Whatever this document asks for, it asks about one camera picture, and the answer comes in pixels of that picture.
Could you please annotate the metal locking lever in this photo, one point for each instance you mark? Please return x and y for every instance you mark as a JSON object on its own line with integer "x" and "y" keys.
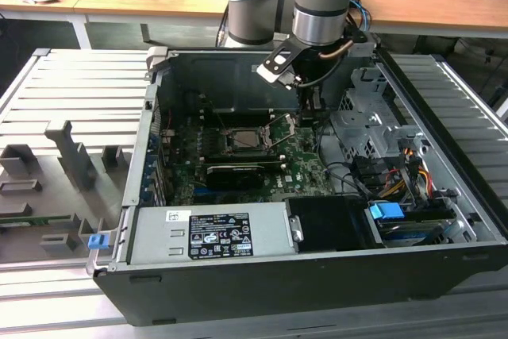
{"x": 214, "y": 113}

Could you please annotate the CPU socket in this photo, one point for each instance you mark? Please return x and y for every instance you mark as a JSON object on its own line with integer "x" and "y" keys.
{"x": 226, "y": 148}

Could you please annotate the white case label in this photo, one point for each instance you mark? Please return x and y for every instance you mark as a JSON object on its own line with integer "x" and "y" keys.
{"x": 254, "y": 67}

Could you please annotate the metal drive cage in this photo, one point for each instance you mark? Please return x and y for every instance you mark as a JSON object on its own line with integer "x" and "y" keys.
{"x": 357, "y": 124}

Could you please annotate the green motherboard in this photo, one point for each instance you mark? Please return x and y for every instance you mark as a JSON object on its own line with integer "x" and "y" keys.
{"x": 305, "y": 180}

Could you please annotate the black graphics card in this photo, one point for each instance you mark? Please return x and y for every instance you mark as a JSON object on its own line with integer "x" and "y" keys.
{"x": 234, "y": 178}

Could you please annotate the black plastic shroud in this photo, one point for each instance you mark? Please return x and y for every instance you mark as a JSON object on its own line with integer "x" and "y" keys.
{"x": 329, "y": 224}

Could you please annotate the blue disk carrier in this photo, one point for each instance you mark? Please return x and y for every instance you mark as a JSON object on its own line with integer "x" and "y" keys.
{"x": 385, "y": 211}

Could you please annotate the grey power supply unit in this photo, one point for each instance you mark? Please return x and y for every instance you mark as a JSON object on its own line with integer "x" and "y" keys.
{"x": 158, "y": 236}

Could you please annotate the open black PC case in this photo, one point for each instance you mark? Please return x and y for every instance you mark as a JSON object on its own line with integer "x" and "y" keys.
{"x": 278, "y": 295}

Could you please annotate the grey parts rack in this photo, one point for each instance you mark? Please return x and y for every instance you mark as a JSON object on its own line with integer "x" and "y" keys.
{"x": 75, "y": 156}

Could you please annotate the blue case latch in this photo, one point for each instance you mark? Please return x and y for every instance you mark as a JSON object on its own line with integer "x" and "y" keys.
{"x": 97, "y": 241}

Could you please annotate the green RAM stick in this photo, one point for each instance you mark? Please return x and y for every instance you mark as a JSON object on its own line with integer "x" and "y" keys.
{"x": 35, "y": 218}

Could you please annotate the black camera bracket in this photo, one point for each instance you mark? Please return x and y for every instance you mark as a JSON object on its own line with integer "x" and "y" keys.
{"x": 291, "y": 51}

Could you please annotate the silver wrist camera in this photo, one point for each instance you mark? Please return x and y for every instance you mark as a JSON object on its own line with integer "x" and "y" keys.
{"x": 274, "y": 71}

